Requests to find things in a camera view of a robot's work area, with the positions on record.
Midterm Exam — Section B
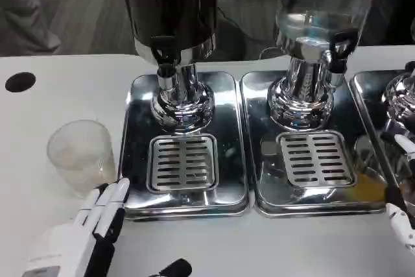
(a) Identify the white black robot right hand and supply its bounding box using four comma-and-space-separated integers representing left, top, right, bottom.
381, 130, 415, 255

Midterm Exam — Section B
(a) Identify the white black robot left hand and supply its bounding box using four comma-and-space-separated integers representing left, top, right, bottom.
21, 178, 193, 277

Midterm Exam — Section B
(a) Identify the clear ribbed glass cup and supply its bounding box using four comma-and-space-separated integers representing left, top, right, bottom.
47, 120, 117, 199

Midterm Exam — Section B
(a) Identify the steel tray under dark dispenser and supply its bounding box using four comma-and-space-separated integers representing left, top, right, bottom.
116, 71, 250, 221

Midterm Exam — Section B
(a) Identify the chrome drink dispenser base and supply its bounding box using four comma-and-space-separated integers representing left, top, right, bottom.
381, 61, 415, 128

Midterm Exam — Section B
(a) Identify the steel tray under chrome base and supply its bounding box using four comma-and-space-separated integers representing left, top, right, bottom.
349, 69, 415, 193

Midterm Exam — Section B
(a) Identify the black round counter hole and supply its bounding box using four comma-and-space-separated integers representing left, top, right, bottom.
5, 71, 36, 93

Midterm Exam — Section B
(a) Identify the clear water drink dispenser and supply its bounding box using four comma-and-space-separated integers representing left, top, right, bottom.
267, 0, 379, 130

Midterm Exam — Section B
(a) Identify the steel tray under clear dispenser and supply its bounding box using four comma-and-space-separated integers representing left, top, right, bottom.
239, 69, 395, 219

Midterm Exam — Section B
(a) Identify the grey draped fabric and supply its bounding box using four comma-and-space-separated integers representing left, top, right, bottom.
0, 0, 62, 57

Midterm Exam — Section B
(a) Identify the dark drink dispenser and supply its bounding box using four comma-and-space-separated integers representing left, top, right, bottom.
119, 0, 219, 135

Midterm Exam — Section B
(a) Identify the thin black floor cable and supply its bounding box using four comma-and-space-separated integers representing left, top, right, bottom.
215, 7, 279, 44

